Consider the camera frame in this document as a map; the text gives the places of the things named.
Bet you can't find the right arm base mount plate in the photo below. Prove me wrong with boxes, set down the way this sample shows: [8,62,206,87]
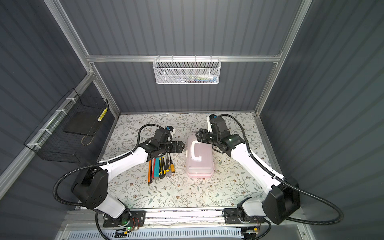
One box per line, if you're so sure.
[222,208,265,225]

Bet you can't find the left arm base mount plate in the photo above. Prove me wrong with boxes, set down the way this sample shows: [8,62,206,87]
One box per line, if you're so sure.
[103,211,147,228]

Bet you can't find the black pad in basket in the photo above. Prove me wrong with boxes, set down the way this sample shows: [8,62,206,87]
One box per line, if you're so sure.
[63,112,101,137]

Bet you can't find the red handled tool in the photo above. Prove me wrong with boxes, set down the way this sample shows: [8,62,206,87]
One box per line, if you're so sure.
[151,158,156,183]

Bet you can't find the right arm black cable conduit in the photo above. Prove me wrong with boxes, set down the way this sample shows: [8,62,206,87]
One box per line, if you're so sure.
[218,113,345,226]

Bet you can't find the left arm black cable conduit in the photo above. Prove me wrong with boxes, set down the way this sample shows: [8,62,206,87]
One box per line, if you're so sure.
[52,123,166,208]

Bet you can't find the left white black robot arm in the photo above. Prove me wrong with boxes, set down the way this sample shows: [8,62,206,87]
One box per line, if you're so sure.
[71,129,186,219]

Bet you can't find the yellow handled small screwdriver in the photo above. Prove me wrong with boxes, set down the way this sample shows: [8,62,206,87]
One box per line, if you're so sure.
[169,155,175,174]

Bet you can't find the orange pencil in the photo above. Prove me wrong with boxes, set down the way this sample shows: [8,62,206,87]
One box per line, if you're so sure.
[148,160,153,185]

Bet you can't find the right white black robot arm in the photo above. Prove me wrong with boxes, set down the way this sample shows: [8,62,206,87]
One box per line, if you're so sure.
[196,114,301,225]

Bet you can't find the white wire mesh basket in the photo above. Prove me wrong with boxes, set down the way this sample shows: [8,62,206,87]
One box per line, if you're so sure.
[153,60,222,85]

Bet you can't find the yellow tube in basket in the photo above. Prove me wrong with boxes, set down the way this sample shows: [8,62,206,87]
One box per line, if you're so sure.
[97,107,108,122]

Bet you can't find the black wire basket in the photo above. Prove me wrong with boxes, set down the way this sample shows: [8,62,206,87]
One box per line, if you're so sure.
[24,91,109,164]

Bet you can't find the teal utility knife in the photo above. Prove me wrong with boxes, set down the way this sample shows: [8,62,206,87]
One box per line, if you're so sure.
[154,158,160,179]

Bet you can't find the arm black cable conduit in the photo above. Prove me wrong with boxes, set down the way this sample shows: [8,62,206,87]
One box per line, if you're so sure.
[218,113,345,226]
[52,123,166,208]

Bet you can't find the pink plastic tool box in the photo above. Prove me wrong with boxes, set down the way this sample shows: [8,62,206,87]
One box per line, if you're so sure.
[186,135,215,179]

